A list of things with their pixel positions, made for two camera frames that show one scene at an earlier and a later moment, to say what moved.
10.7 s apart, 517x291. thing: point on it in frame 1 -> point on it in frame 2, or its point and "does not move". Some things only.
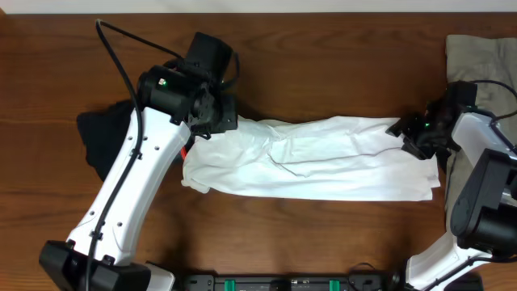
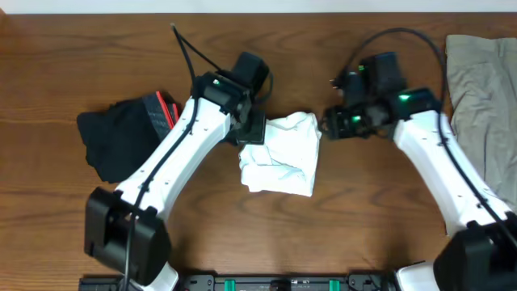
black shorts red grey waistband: (103, 132) does not move
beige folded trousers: (490, 63) does not move
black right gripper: (405, 126) -> (334, 126)
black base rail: (370, 281) does not move
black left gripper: (220, 117) -> (254, 129)
